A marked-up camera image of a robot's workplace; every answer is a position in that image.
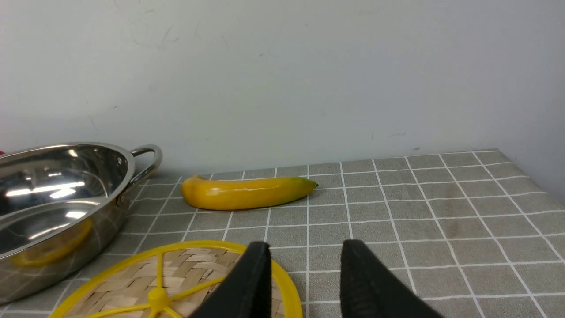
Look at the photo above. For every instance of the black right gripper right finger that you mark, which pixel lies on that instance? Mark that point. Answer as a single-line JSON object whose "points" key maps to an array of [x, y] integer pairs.
{"points": [[368, 289]]}

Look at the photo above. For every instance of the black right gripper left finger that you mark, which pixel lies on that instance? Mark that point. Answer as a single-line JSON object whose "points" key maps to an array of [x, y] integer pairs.
{"points": [[247, 290]]}

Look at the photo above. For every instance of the yellow woven bamboo steamer lid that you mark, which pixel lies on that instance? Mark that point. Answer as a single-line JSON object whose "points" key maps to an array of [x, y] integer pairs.
{"points": [[171, 281]]}

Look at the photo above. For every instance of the stainless steel pot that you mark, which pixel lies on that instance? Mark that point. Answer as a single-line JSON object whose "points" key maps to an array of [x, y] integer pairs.
{"points": [[60, 207]]}

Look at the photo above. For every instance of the yellow plastic banana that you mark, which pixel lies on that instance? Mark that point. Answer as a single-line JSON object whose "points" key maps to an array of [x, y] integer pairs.
{"points": [[217, 195]]}

